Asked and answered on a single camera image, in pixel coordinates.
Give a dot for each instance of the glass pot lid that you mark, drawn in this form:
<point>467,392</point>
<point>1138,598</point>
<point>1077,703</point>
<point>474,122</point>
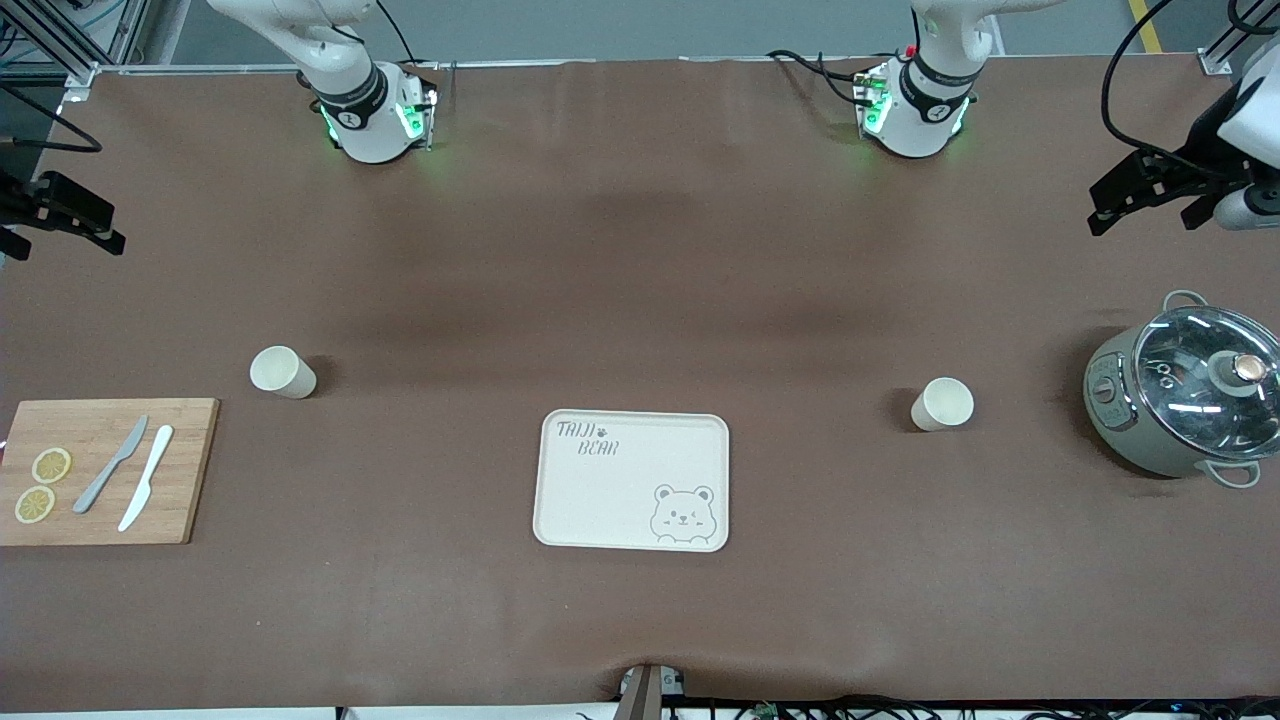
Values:
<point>1190,390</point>

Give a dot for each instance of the lemon slice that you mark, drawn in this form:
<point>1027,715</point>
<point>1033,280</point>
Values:
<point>35,504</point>
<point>51,465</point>

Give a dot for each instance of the grey plastic knife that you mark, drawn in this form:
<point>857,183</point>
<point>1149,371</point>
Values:
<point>112,465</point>

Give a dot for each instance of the table edge camera mount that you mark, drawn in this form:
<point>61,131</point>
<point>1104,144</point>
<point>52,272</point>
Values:
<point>640,700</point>

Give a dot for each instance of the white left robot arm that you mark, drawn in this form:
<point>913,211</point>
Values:
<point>920,120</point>

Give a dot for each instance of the aluminium frame post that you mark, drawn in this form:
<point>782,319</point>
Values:
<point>55,40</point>
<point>1225,50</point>

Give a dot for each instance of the cream bear print tray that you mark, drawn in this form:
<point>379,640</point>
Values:
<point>600,510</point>

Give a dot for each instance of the white IKEA cup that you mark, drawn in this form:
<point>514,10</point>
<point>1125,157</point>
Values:
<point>945,403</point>
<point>280,370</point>

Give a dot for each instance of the white plastic knife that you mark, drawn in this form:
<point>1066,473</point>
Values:
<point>148,475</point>

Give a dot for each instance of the brown table mat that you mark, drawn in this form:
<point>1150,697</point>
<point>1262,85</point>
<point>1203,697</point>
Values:
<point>640,250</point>

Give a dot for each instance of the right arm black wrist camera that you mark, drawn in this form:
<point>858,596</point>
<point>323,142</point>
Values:
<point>75,205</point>

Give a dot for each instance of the wooden cutting board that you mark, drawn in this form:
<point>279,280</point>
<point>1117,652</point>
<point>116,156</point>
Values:
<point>190,470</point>

